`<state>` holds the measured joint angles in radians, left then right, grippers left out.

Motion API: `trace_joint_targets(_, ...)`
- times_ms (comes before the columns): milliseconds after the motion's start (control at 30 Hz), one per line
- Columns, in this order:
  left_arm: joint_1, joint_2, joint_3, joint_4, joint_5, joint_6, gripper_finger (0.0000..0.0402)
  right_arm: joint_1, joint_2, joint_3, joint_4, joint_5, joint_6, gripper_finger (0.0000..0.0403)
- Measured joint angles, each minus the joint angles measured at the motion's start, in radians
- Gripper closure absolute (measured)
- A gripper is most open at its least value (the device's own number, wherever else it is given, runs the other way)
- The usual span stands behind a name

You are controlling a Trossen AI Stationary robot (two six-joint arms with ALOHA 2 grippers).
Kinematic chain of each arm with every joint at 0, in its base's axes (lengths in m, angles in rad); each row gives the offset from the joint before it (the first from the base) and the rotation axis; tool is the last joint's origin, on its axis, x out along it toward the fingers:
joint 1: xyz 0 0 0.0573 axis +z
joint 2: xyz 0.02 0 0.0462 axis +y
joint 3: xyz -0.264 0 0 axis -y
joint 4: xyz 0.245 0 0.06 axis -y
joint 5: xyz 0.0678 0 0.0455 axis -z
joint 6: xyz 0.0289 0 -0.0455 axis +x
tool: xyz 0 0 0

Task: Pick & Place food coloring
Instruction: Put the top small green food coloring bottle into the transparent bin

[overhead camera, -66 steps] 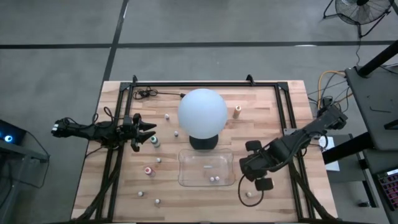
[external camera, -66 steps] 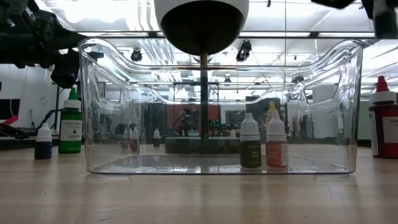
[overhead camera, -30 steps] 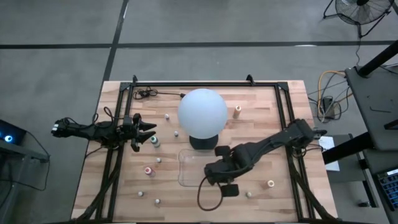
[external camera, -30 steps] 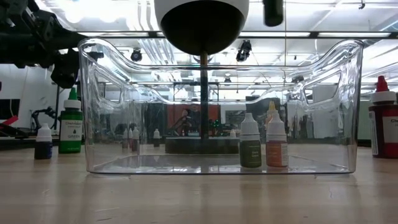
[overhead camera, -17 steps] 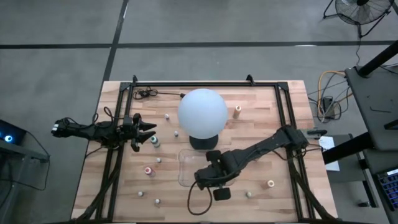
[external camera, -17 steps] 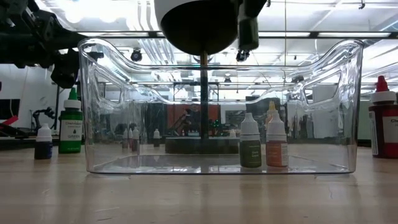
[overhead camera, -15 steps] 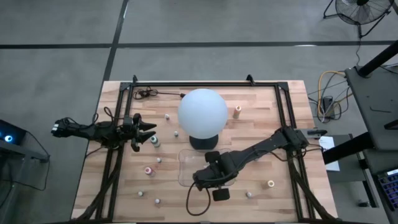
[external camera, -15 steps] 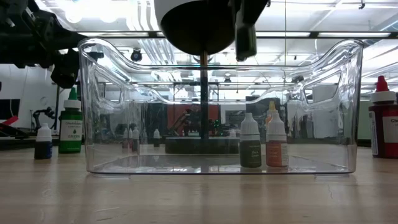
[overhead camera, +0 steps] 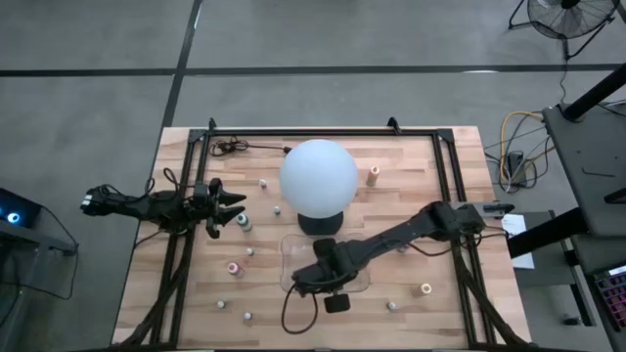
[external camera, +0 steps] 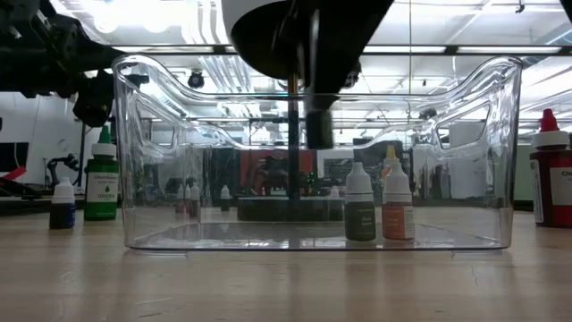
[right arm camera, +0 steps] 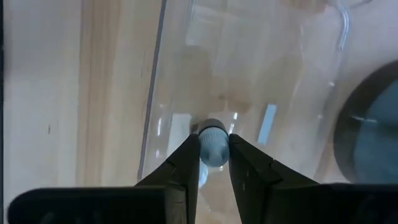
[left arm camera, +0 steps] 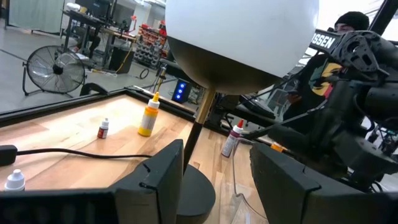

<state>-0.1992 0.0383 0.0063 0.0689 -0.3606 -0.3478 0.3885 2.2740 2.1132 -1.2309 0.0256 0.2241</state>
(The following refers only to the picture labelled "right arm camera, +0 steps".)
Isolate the clear plastic bin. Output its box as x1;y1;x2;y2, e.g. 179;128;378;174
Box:
136;0;374;224

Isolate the small black white-label bottle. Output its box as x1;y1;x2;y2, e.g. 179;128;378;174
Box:
190;118;231;167

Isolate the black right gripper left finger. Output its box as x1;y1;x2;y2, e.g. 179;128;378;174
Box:
136;134;201;224

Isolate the white globe table lamp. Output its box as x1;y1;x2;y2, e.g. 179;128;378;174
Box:
332;60;398;184

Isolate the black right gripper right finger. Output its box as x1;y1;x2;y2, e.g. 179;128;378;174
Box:
229;134;320;224

